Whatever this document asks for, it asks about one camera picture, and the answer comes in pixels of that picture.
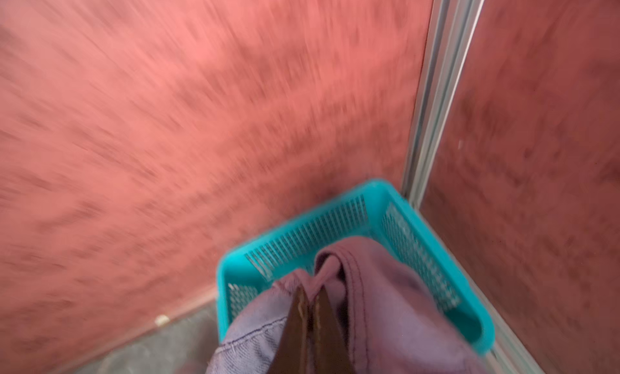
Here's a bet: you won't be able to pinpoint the right aluminium corner post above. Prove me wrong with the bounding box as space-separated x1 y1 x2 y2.
401 0 485 209

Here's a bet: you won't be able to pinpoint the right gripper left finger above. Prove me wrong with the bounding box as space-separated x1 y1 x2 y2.
268 287 309 374

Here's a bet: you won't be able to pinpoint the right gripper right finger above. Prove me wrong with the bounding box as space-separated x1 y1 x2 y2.
313 287 355 374

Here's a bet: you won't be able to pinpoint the teal plastic basket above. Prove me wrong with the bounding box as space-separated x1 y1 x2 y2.
215 179 496 356

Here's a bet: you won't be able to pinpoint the purple trousers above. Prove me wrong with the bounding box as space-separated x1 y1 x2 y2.
208 237 486 373

